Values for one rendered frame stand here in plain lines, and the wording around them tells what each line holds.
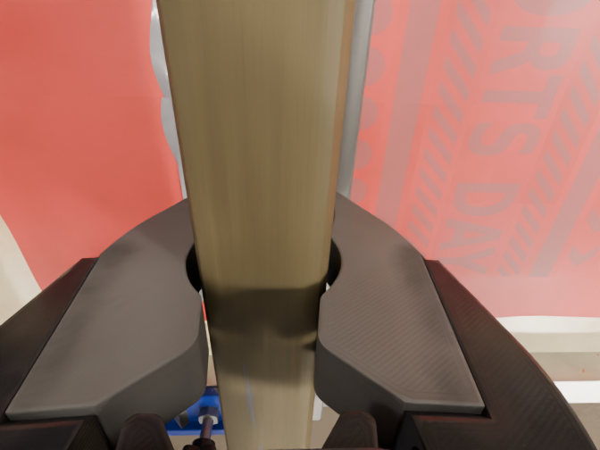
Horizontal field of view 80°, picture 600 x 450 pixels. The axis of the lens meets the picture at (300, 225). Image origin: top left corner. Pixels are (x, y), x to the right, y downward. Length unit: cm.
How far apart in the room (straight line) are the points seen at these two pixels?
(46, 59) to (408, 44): 22
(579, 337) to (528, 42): 31
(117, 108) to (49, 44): 5
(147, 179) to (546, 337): 41
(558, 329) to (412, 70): 31
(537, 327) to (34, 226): 47
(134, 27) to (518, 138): 26
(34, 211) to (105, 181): 6
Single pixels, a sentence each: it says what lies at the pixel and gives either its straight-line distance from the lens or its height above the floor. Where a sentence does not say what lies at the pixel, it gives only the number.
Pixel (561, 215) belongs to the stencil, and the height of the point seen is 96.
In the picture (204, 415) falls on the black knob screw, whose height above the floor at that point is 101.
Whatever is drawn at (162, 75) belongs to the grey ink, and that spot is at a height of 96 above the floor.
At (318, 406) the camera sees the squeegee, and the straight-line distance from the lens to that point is 25.
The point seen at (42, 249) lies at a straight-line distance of 36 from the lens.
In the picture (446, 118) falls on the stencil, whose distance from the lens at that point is 28.
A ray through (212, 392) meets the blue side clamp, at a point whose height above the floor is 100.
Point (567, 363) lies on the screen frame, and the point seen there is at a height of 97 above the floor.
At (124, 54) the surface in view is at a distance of 27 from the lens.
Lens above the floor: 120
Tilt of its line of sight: 58 degrees down
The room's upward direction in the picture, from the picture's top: 176 degrees clockwise
